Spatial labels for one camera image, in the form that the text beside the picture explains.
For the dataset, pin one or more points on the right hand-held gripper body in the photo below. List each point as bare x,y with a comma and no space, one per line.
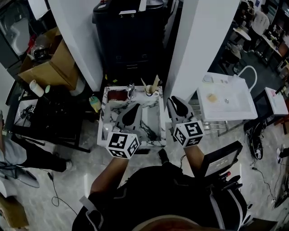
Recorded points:
189,133

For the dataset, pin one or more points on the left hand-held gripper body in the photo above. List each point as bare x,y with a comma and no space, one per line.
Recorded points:
119,144

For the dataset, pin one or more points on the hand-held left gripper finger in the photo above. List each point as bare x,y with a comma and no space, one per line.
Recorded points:
138,121
120,121

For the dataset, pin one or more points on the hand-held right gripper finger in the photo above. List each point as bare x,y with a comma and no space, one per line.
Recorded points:
173,112
189,112

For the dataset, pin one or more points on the person's left forearm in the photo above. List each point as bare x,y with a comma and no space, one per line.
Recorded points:
108,176

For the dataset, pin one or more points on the person's right forearm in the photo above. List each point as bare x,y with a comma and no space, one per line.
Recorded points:
195,160

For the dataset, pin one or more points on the white paper cup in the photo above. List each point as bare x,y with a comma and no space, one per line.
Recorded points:
36,88

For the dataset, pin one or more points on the marble pattern sink stand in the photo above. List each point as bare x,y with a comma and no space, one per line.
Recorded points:
151,117

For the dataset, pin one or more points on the dark red cloth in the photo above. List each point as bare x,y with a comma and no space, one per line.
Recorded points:
117,95

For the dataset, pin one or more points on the yellow sponge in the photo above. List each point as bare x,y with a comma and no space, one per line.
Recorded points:
212,97

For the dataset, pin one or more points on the yellow green bottle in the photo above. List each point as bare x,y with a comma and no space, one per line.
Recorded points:
96,104

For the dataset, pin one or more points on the chrome faucet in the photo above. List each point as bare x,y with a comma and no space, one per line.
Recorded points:
131,91

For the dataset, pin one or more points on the person's black shoe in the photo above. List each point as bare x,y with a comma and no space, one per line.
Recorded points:
163,155

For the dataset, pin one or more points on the pale soap dish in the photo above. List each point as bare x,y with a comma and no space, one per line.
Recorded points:
208,79

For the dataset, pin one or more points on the black monitor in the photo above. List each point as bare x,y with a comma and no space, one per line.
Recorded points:
221,160

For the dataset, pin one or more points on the white sink table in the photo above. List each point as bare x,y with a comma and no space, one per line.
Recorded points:
234,106

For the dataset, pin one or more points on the black backpack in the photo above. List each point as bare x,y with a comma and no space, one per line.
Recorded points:
256,144

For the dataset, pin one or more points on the black desk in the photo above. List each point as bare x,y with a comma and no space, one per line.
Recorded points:
52,119

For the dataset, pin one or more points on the person's black clothing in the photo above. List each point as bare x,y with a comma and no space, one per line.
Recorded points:
162,198

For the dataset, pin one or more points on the white curved faucet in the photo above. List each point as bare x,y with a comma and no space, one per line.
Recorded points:
254,74

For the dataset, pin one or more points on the black cabinet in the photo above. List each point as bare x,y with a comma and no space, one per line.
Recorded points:
128,42

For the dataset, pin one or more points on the white table with black legs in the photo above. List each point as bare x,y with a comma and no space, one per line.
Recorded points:
275,103

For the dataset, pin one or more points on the large open cardboard box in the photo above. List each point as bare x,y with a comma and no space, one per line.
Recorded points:
49,65

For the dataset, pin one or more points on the round white table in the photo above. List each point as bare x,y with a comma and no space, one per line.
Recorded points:
242,33

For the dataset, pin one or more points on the small cardboard box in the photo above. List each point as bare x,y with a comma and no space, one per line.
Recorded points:
11,212

